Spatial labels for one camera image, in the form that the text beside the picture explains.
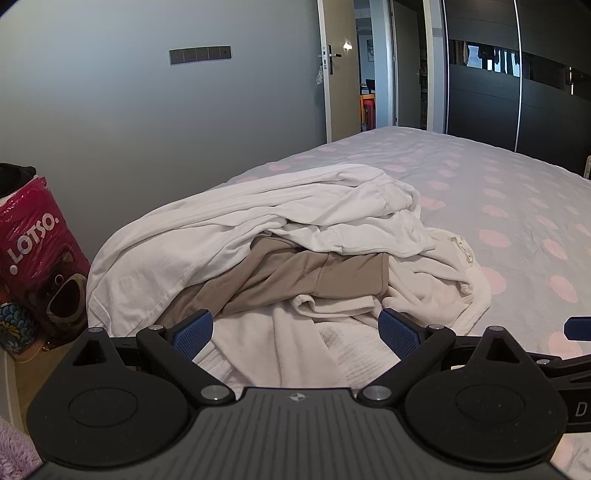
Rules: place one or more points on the beige garment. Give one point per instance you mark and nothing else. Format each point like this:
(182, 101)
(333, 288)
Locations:
(286, 272)

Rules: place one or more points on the purple fluffy rug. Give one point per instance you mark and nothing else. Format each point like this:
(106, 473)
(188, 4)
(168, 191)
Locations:
(14, 450)

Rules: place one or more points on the white waffle-textured garment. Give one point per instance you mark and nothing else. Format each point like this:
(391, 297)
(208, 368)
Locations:
(286, 350)

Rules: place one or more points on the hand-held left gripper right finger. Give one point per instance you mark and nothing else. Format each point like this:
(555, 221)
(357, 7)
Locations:
(398, 333)

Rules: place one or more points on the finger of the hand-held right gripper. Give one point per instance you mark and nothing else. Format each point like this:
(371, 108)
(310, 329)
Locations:
(579, 328)
(565, 364)

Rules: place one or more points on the bed with pink-dotted sheet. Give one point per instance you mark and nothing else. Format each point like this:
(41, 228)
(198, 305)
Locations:
(485, 184)

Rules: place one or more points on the blue patterned bag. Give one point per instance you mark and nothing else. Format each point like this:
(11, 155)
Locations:
(14, 327)

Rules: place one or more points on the cream garment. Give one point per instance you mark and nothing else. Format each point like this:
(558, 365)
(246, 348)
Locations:
(438, 286)

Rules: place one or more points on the white t-shirt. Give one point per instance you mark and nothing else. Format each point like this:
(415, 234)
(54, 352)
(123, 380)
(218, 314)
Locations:
(221, 217)

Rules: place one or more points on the black cloth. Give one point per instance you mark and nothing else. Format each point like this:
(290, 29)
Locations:
(14, 177)

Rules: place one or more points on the dark sliding-door wardrobe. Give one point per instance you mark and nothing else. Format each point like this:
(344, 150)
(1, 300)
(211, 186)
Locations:
(485, 101)

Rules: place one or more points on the grey wall switch panel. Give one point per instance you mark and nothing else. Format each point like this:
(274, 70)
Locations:
(199, 54)

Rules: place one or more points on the small wall picture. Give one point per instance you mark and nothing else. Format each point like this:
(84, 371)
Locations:
(370, 50)

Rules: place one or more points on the white door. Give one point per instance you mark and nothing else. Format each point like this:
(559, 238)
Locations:
(341, 101)

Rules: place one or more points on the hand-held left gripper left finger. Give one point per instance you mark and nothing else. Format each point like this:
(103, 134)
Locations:
(194, 332)

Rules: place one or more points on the pink bear-print bag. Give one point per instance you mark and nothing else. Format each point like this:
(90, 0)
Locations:
(37, 249)

